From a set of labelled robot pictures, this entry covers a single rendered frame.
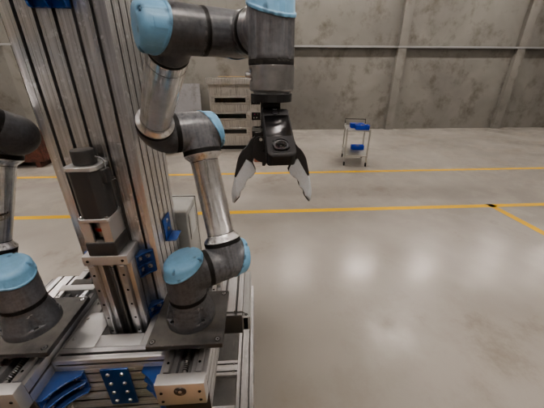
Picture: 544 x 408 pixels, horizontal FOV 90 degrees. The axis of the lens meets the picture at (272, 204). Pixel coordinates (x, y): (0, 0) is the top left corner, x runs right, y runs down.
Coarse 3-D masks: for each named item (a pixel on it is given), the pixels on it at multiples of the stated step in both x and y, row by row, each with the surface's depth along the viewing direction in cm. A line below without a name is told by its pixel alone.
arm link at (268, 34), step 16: (256, 0) 39; (272, 0) 38; (288, 0) 39; (240, 16) 43; (256, 16) 40; (272, 16) 39; (288, 16) 40; (240, 32) 44; (256, 32) 41; (272, 32) 40; (288, 32) 41; (256, 48) 42; (272, 48) 41; (288, 48) 42; (256, 64) 48; (272, 64) 48; (288, 64) 43
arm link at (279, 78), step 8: (248, 72) 45; (256, 72) 43; (264, 72) 42; (272, 72) 42; (280, 72) 42; (288, 72) 43; (256, 80) 44; (264, 80) 43; (272, 80) 43; (280, 80) 43; (288, 80) 44; (256, 88) 44; (264, 88) 43; (272, 88) 43; (280, 88) 44; (288, 88) 44
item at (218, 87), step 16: (208, 80) 662; (224, 80) 663; (240, 80) 665; (224, 96) 691; (240, 96) 693; (224, 112) 713; (240, 112) 714; (256, 112) 716; (224, 128) 724; (240, 128) 725; (224, 144) 747; (240, 144) 749
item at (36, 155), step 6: (42, 138) 591; (42, 144) 590; (36, 150) 582; (42, 150) 589; (30, 156) 585; (36, 156) 587; (42, 156) 589; (48, 156) 606; (24, 162) 589; (30, 162) 591; (36, 162) 592; (42, 162) 601; (48, 162) 620
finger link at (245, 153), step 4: (248, 144) 48; (252, 144) 48; (244, 148) 48; (248, 148) 48; (240, 152) 49; (244, 152) 48; (248, 152) 48; (240, 156) 49; (244, 156) 49; (248, 156) 49; (252, 156) 49; (240, 160) 49; (244, 160) 49; (252, 160) 49; (236, 164) 49; (240, 164) 49; (236, 168) 49; (236, 172) 50
